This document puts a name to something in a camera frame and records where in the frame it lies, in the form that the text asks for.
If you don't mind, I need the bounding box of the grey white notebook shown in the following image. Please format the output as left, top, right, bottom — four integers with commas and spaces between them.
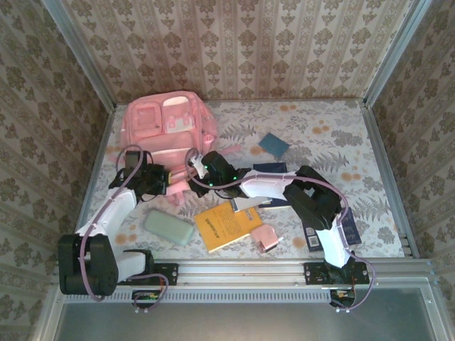
230, 195, 259, 222

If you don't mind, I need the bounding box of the pink school backpack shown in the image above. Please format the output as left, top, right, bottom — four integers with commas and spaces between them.
117, 91, 242, 207

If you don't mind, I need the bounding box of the navy floral notebook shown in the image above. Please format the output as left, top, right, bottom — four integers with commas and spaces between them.
252, 162, 291, 211

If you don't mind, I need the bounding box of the green pencil case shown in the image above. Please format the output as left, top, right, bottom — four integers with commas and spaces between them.
144, 208, 196, 247

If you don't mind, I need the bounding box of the yellow book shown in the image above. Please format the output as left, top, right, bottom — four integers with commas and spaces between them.
193, 200, 264, 254

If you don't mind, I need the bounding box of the small teal notebook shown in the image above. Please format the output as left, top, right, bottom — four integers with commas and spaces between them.
258, 132, 291, 160

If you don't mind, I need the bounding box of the small pink box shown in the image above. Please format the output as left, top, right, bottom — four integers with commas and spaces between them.
250, 225, 282, 254

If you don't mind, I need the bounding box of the navy book with QR codes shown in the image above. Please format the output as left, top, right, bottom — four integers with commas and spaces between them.
304, 207, 363, 253

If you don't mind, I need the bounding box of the floral table cover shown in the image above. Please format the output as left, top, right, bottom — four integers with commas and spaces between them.
76, 99, 407, 261

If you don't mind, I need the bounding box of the black wiring connector block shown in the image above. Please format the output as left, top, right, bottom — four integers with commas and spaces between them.
328, 288, 357, 310
131, 289, 161, 310

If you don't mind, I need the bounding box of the grey metal panel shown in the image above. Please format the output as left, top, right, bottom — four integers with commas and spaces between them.
53, 276, 441, 341

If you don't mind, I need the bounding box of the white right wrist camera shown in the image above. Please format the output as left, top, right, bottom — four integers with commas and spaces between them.
191, 156, 208, 179

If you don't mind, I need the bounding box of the aluminium side rail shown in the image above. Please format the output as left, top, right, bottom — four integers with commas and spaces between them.
66, 104, 117, 261
361, 101, 421, 259

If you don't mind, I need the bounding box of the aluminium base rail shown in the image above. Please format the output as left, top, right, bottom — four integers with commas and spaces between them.
53, 258, 435, 287

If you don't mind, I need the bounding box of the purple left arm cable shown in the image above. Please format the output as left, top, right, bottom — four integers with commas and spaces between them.
80, 144, 170, 315

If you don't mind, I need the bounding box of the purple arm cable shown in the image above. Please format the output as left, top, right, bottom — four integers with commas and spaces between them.
80, 144, 170, 315
185, 148, 377, 314

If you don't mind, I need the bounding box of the slotted grey cable duct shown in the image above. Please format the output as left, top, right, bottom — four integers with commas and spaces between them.
63, 286, 333, 303

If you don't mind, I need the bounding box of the aluminium frame post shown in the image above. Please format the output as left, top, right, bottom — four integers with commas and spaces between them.
41, 0, 117, 109
362, 0, 434, 107

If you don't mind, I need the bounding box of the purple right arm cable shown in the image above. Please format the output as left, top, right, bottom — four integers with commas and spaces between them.
185, 148, 377, 314

